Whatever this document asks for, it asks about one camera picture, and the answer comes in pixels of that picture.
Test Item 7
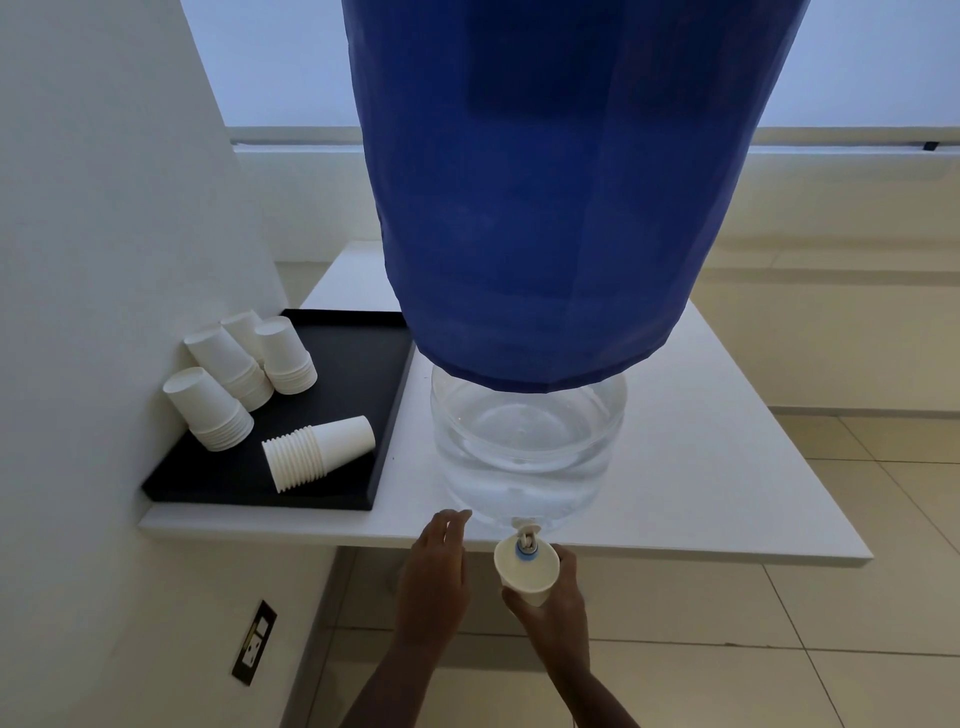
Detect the person's right hand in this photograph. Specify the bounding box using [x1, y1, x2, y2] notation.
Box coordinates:
[500, 543, 592, 678]

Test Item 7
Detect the clear water dispenser jug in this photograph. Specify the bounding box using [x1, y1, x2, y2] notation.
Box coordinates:
[429, 363, 628, 535]

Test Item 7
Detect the single white paper cup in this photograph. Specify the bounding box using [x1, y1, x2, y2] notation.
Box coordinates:
[492, 533, 562, 610]

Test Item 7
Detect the person's left hand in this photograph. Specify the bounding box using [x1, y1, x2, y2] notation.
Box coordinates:
[395, 508, 474, 663]

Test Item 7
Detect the grey blind bottom rail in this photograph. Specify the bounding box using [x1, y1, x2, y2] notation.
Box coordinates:
[224, 125, 960, 148]

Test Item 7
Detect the black rectangular tray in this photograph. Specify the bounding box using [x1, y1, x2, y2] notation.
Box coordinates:
[140, 308, 416, 512]

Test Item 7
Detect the stack of white paper cups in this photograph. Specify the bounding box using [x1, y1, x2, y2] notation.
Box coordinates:
[260, 415, 377, 495]
[183, 326, 275, 414]
[162, 366, 256, 453]
[219, 309, 265, 367]
[253, 315, 319, 397]

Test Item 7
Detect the black wall socket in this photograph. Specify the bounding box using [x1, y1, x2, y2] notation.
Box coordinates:
[230, 599, 278, 688]

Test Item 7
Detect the blue fabric dispenser cover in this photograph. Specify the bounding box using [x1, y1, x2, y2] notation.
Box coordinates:
[341, 0, 813, 394]

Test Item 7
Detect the white window roller blind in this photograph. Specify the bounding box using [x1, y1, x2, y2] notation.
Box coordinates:
[179, 0, 960, 130]

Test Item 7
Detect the white table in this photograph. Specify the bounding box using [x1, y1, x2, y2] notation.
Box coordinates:
[137, 239, 875, 569]

